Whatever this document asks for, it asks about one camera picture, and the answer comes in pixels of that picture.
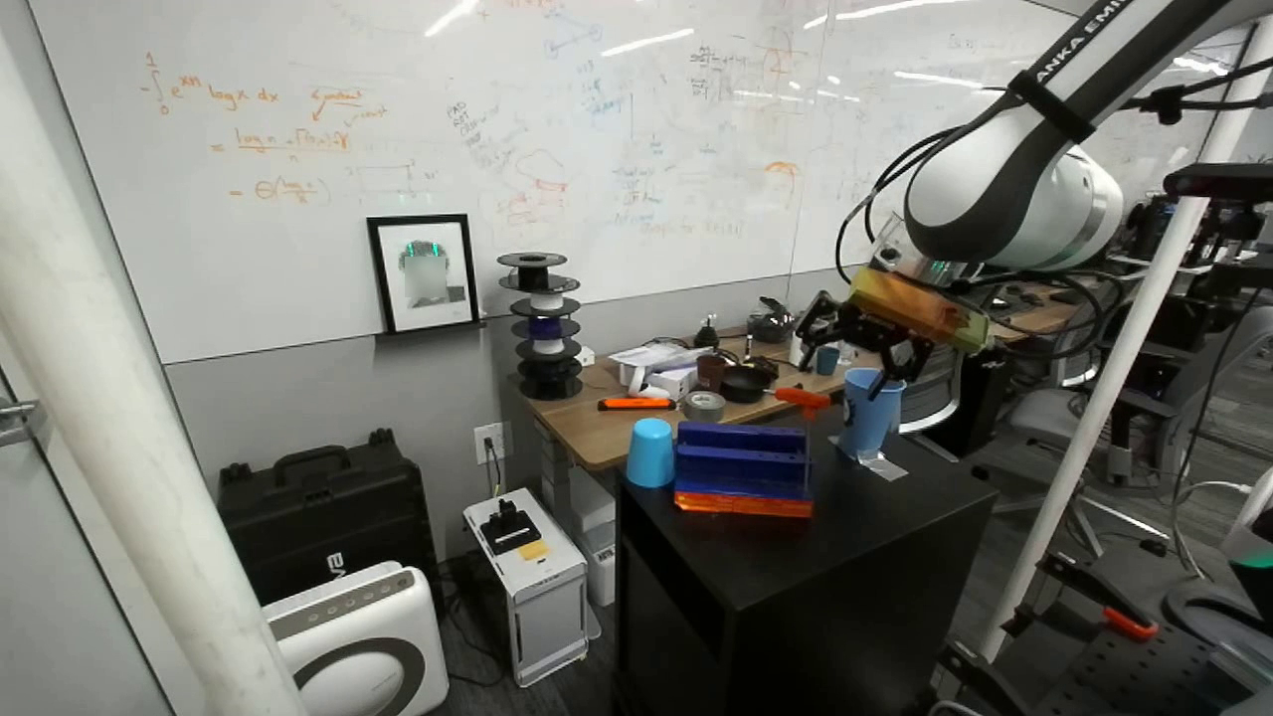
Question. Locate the white wall outlet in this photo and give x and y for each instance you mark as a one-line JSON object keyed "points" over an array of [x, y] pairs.
{"points": [[490, 444]]}

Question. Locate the black hard case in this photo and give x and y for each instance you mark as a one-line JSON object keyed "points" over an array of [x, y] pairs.
{"points": [[324, 511]]}

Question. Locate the blue plastic cup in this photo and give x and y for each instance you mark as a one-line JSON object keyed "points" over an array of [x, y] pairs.
{"points": [[869, 418]]}

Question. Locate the wooden desk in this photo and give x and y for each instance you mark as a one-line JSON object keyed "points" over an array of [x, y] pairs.
{"points": [[597, 425]]}

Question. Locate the framed portrait picture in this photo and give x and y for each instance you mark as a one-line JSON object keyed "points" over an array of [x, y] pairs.
{"points": [[425, 271]]}

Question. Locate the black round bowl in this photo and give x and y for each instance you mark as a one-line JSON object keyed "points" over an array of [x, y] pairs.
{"points": [[746, 384]]}

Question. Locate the silver metal tag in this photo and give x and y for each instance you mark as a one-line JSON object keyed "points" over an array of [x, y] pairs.
{"points": [[886, 469]]}

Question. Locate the white air purifier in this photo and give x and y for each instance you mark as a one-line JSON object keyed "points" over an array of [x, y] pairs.
{"points": [[358, 641]]}

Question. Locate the wooden stick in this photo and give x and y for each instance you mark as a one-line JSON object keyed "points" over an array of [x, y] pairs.
{"points": [[756, 413]]}

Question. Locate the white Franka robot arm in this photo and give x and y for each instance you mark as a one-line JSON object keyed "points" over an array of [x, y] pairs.
{"points": [[1019, 186]]}

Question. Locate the blue and orange tool holder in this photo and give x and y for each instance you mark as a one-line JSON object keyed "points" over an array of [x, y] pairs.
{"points": [[742, 470]]}

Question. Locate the light blue upturned cup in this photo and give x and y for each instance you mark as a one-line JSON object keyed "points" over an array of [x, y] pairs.
{"points": [[651, 457]]}

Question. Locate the black cabinet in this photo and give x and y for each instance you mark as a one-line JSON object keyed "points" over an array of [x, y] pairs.
{"points": [[797, 600]]}

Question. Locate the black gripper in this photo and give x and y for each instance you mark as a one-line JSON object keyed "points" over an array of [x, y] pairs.
{"points": [[848, 326]]}

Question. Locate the yellow taped wrist camera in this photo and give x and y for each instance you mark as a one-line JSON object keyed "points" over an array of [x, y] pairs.
{"points": [[925, 310]]}

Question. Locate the white boxes pile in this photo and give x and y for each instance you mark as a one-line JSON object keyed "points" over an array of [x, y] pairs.
{"points": [[653, 363]]}

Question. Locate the grey tape roll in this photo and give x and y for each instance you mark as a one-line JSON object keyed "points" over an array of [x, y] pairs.
{"points": [[707, 404]]}

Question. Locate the thick white pole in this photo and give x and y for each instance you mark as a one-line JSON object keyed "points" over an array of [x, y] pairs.
{"points": [[122, 441]]}

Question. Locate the stack of filament spools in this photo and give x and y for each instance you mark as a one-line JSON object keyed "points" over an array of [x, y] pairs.
{"points": [[543, 326]]}

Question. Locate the orange tool on desk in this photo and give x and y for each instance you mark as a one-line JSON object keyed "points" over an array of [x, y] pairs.
{"points": [[633, 404]]}

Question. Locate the thin white pole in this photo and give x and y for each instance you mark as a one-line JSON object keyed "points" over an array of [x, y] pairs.
{"points": [[1088, 425]]}

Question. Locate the grey office chair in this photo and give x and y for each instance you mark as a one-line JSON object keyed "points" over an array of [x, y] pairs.
{"points": [[945, 391]]}

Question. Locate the white box device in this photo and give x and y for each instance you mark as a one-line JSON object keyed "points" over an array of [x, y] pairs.
{"points": [[526, 583]]}

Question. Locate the large whiteboard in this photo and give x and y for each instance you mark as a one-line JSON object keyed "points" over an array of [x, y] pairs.
{"points": [[531, 145]]}

